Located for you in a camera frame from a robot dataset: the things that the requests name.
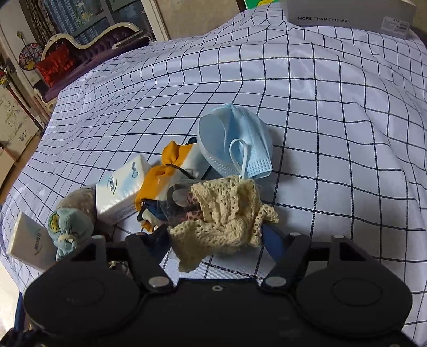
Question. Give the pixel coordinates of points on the mottled brown soft roll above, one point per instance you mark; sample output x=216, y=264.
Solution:
x=80, y=200

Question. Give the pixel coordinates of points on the clear plastic pouch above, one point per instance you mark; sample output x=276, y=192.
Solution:
x=180, y=200

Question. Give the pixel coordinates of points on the white and blue tissue pack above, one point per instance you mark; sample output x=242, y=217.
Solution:
x=120, y=190
x=28, y=240

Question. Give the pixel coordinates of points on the red satin cushion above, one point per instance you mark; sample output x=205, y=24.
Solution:
x=55, y=66

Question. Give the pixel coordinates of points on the round printed hand fan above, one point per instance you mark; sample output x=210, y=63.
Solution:
x=28, y=58

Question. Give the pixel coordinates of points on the brown cardboard box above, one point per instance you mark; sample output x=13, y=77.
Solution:
x=6, y=166

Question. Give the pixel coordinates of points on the grey cardboard box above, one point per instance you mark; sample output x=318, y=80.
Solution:
x=333, y=10

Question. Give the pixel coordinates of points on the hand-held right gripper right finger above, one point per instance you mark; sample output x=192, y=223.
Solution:
x=274, y=242

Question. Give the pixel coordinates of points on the white checked bedsheet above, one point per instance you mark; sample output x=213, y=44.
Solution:
x=300, y=133

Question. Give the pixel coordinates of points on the green cartoon poster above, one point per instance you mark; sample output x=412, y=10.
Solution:
x=257, y=2

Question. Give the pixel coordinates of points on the light blue printed sock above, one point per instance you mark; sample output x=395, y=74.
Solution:
x=71, y=227

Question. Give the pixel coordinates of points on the purple chaise sofa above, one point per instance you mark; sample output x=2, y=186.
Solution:
x=100, y=50

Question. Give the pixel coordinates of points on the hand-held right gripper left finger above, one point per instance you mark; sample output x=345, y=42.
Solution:
x=157, y=242

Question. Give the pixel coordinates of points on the orange and white cloth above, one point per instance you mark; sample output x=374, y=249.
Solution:
x=156, y=176

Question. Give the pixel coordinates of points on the cream crochet cloth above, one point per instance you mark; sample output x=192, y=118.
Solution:
x=220, y=220

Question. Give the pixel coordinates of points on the blue face mask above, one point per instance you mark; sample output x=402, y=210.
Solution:
x=233, y=126

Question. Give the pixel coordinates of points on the white box with drawings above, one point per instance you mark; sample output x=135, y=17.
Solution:
x=16, y=116

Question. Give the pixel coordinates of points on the patterned curtain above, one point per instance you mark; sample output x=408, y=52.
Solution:
x=38, y=20

